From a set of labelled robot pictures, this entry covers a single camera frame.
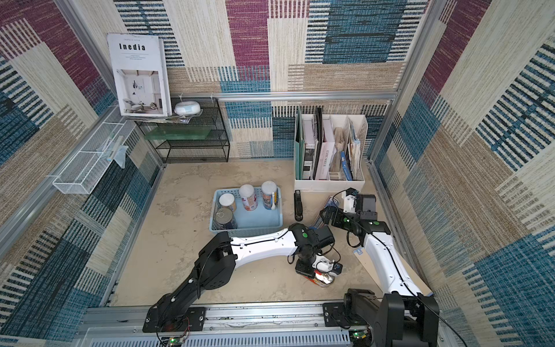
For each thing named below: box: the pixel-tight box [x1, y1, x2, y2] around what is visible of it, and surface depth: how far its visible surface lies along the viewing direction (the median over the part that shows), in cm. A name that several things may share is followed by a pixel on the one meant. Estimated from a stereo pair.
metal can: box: [214, 207, 233, 225], surface depth 89 cm
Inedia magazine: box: [106, 33, 172, 118], surface depth 79 cm
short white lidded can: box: [218, 193, 238, 212], surface depth 98 cm
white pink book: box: [315, 141, 336, 181], surface depth 98 cm
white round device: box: [174, 100, 201, 115], surface depth 89 cm
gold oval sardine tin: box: [303, 269, 336, 287], surface depth 80 cm
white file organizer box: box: [294, 113, 368, 192], surface depth 104 cm
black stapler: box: [294, 189, 304, 222], surface depth 100 cm
